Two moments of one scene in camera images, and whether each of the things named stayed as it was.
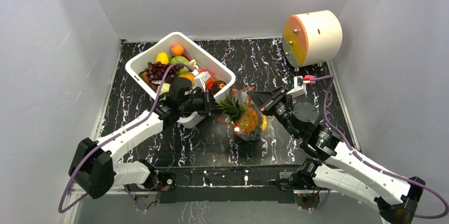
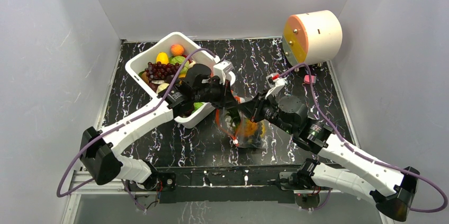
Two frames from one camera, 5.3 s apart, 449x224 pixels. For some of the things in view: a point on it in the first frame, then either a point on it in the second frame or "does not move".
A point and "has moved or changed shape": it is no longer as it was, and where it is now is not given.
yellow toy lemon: x=163 y=57 does not move
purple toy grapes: x=156 y=71 does not move
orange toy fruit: x=177 y=50 does not move
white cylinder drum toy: x=312 y=37 does not move
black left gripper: x=209 y=103 -> x=226 y=99
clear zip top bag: x=250 y=123 has moved or changed shape
